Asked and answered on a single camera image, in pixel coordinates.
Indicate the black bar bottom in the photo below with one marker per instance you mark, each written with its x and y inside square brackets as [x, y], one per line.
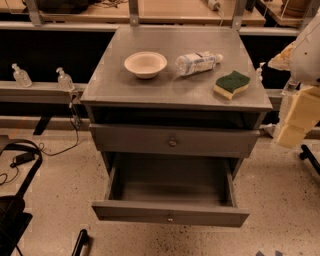
[81, 247]

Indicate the white bowl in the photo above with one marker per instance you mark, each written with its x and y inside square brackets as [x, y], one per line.
[145, 65]

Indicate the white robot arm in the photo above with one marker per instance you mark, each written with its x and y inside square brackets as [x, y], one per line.
[301, 58]

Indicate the black chair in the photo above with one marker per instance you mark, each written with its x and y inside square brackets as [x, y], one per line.
[13, 219]

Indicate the small white pump bottle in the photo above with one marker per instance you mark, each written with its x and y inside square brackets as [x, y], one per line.
[259, 71]

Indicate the black power adapter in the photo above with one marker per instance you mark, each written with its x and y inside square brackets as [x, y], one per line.
[22, 159]

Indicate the grey drawer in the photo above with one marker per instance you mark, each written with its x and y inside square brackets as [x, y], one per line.
[214, 142]
[168, 189]

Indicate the green yellow sponge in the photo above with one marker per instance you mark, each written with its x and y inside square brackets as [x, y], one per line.
[231, 84]

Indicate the grey metal shelf rail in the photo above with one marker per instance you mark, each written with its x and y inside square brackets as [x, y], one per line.
[38, 92]

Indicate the clear pump bottle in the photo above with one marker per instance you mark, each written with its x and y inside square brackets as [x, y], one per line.
[21, 76]
[64, 80]

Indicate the black chair leg right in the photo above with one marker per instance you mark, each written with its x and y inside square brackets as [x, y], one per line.
[307, 154]

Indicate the grey drawer cabinet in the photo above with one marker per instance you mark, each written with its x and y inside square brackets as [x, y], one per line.
[116, 96]

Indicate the clear plastic water bottle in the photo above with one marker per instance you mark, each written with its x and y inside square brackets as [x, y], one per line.
[197, 62]

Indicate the left clear pump bottle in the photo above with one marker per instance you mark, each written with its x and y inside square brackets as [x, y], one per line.
[21, 76]

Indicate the grey top drawer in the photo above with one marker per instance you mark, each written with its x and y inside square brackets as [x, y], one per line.
[214, 142]

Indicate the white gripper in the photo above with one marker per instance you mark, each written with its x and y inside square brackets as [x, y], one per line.
[307, 58]

